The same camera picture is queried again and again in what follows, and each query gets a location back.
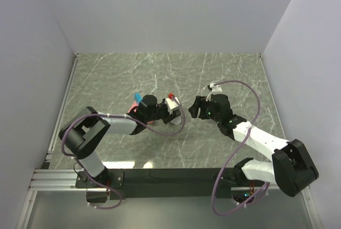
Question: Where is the aluminium rail frame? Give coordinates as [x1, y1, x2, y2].
[25, 52, 80, 208]

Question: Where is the black base beam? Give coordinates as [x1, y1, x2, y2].
[74, 167, 240, 200]

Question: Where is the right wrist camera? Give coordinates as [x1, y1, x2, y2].
[207, 83, 222, 93]

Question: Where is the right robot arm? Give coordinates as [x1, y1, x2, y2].
[189, 94, 319, 197]

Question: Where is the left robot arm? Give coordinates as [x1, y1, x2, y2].
[59, 93, 185, 187]

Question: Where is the white triangular power strip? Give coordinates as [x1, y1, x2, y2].
[170, 117, 182, 126]

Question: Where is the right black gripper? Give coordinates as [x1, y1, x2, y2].
[188, 96, 221, 124]

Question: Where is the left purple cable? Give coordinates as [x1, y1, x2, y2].
[60, 95, 186, 210]

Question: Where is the blue square plug adapter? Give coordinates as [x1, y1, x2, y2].
[134, 93, 143, 104]

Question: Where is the pink triangular power strip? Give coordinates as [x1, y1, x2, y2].
[128, 101, 154, 125]

